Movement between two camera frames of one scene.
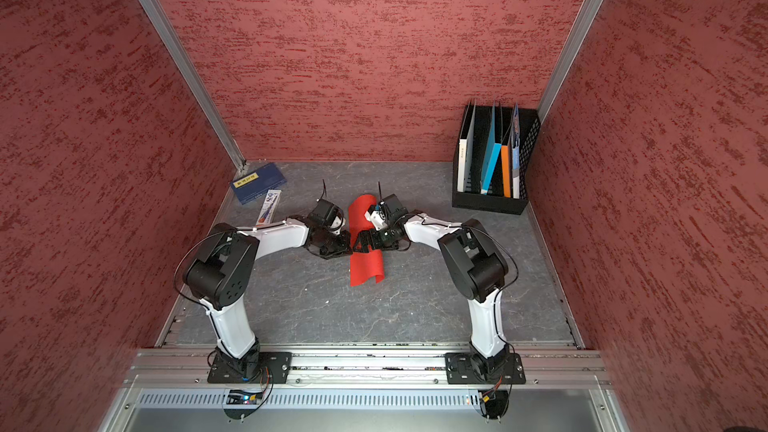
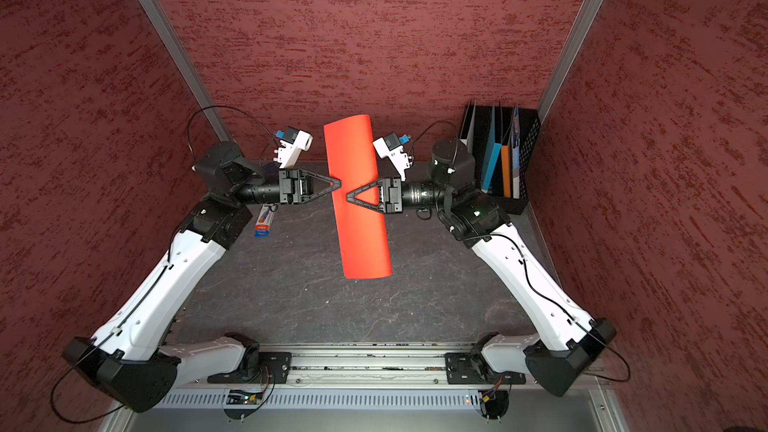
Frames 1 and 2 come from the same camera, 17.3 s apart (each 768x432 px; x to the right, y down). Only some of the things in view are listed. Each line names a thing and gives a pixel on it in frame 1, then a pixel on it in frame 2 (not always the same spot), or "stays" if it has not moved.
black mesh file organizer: x=495 y=158 stays
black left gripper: x=344 y=249 -> x=291 y=186
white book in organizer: x=464 y=146 stays
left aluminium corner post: x=147 y=0 stays
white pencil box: x=267 y=212 stays
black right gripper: x=373 y=235 -> x=389 y=201
